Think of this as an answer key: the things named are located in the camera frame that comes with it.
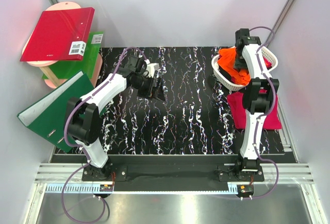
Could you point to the folded pink t shirt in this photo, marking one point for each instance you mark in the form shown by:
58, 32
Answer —
239, 115

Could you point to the orange t shirt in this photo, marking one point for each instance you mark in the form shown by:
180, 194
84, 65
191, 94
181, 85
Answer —
226, 62

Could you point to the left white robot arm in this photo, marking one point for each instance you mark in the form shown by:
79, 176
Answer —
83, 115

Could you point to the red ring binder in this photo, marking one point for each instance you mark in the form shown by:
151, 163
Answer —
59, 35

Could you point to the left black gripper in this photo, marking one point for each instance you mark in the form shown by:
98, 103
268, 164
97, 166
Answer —
154, 92

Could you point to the white plastic laundry basket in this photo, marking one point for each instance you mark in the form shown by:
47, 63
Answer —
266, 53

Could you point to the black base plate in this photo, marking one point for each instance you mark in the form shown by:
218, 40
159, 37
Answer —
130, 172

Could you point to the aluminium rail frame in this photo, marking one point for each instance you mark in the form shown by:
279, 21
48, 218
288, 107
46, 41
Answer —
288, 194

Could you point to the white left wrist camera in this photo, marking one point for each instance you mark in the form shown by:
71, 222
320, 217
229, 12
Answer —
151, 69

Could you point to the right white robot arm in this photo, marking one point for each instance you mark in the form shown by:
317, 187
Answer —
258, 100

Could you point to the pink t shirt in basket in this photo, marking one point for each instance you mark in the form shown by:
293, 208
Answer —
267, 63

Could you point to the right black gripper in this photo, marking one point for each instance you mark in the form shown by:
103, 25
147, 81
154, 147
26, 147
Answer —
238, 65

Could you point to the dark green ring binder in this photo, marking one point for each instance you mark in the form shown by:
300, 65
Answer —
46, 117

